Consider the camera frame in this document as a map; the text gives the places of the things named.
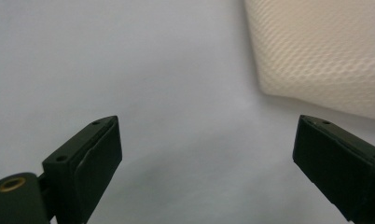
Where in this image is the white mesh laundry bag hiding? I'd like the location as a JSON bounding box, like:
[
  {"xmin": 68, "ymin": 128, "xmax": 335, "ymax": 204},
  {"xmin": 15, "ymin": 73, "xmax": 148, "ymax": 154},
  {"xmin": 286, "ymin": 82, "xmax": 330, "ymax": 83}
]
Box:
[{"xmin": 243, "ymin": 0, "xmax": 375, "ymax": 121}]

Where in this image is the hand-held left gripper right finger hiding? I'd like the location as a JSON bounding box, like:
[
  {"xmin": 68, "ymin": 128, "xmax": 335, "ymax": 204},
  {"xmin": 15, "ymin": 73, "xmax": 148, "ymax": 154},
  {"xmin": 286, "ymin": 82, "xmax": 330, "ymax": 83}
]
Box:
[{"xmin": 292, "ymin": 114, "xmax": 375, "ymax": 224}]

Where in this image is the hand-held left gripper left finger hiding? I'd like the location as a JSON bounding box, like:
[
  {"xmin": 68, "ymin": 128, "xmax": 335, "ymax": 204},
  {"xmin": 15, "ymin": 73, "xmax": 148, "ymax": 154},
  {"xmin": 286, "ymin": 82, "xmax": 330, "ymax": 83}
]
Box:
[{"xmin": 41, "ymin": 115, "xmax": 123, "ymax": 224}]

